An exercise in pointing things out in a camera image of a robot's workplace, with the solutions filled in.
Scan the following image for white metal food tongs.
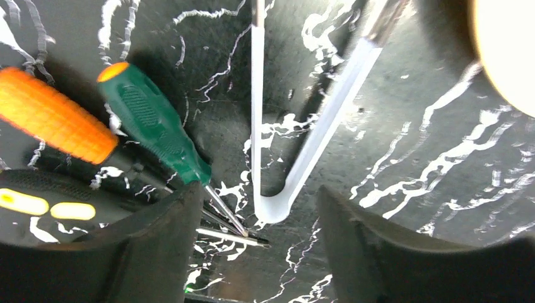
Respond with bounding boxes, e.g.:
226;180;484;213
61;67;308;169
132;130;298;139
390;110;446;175
250;0;408;223

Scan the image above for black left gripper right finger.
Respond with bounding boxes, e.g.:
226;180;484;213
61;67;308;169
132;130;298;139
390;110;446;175
316;186;534;302

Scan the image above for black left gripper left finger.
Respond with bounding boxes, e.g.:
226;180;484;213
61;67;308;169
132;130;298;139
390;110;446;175
1;182;202;302

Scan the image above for green handled screwdriver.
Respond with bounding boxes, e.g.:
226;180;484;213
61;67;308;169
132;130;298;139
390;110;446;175
97;62;249;237

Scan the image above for black yellow handled screwdriver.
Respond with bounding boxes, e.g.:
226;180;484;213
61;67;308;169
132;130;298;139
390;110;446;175
0;168;271;248

